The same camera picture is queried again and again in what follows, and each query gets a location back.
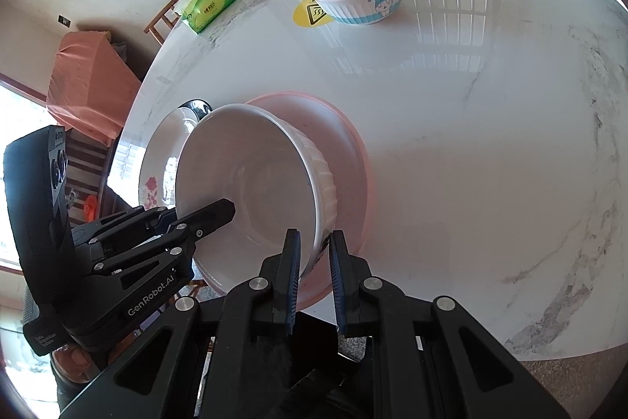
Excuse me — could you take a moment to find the green tissue pack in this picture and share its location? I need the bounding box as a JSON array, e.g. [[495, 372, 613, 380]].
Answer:
[[175, 0, 240, 36]]

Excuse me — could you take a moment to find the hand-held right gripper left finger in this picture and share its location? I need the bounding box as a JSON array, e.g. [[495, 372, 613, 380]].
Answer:
[[59, 229, 302, 419]]

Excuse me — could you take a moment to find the pink bowl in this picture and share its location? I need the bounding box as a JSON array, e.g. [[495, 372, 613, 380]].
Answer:
[[194, 91, 370, 303]]

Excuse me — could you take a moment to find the blue patterned plate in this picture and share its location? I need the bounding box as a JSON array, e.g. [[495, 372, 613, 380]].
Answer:
[[177, 99, 214, 125]]

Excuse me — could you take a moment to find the orange cloth covered cabinet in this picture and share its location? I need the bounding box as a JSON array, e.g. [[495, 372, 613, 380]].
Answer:
[[46, 31, 143, 145]]

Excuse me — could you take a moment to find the white floral shallow bowl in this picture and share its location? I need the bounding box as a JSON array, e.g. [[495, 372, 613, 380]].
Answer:
[[139, 106, 217, 228]]

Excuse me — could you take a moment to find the yellow round sticker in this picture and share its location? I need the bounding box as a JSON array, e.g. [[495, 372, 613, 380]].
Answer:
[[292, 0, 335, 27]]

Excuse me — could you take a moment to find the dark wooden chair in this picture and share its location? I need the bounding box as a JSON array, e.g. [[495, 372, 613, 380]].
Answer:
[[64, 129, 123, 228]]

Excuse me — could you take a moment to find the light wooden chair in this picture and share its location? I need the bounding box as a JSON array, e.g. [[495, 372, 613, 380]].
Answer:
[[144, 0, 190, 47]]

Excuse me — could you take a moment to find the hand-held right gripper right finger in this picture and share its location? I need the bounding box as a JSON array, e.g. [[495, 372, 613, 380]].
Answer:
[[328, 230, 572, 419]]

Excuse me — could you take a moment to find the side wooden framed window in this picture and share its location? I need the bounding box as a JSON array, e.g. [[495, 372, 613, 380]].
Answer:
[[0, 73, 50, 273]]

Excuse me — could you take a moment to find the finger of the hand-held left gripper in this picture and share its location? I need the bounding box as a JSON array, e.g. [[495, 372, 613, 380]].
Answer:
[[91, 198, 236, 278], [71, 209, 178, 249]]

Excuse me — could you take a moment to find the person's left hand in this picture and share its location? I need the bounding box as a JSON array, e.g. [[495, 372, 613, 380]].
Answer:
[[50, 340, 109, 383]]

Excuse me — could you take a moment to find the white rabbit print bowl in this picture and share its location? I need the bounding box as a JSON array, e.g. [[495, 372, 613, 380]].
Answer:
[[175, 103, 340, 283]]

